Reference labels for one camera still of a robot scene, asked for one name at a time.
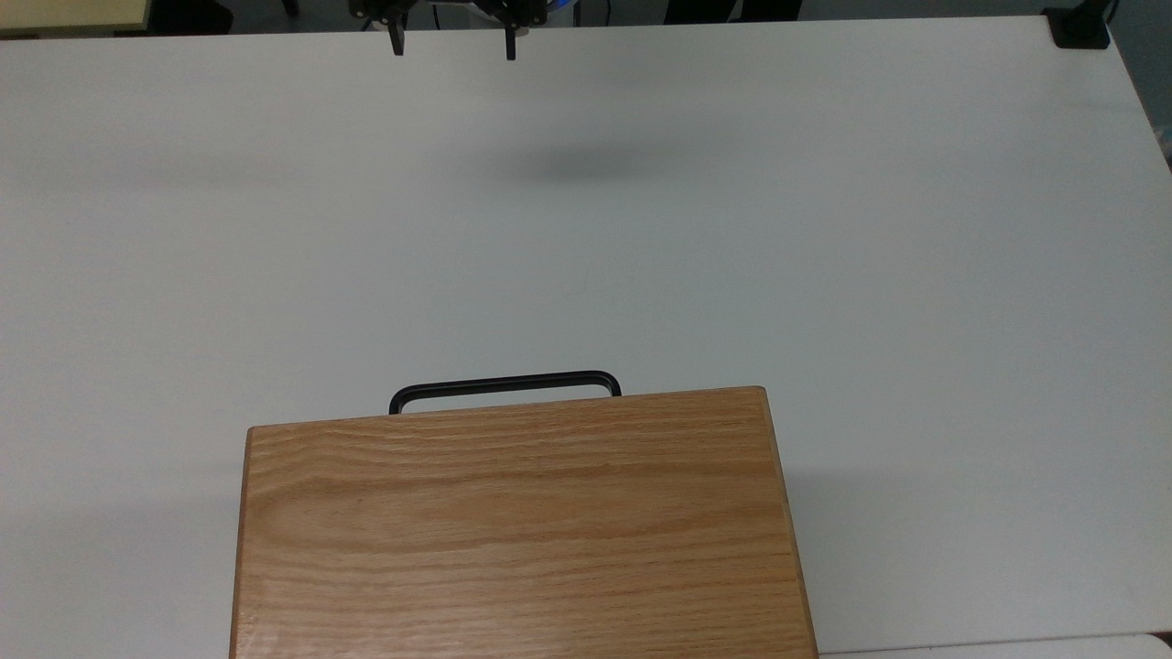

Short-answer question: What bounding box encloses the black table clamp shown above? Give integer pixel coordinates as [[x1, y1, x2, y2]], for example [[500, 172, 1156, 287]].
[[1042, 0, 1120, 49]]

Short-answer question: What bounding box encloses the oak wooden cabinet box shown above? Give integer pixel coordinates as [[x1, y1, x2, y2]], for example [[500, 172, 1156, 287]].
[[229, 385, 820, 659]]

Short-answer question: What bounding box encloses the wooden drawer with black handle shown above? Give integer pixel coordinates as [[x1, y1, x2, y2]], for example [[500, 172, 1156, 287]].
[[388, 370, 624, 416]]

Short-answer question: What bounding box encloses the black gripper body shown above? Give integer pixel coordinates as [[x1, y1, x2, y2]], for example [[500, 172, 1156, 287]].
[[348, 0, 550, 30]]

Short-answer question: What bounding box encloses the white side table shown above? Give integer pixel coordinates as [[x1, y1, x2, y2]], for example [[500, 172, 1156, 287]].
[[818, 633, 1172, 659]]

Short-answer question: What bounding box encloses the yellow wooden table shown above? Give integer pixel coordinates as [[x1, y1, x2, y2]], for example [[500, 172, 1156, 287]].
[[0, 0, 153, 38]]

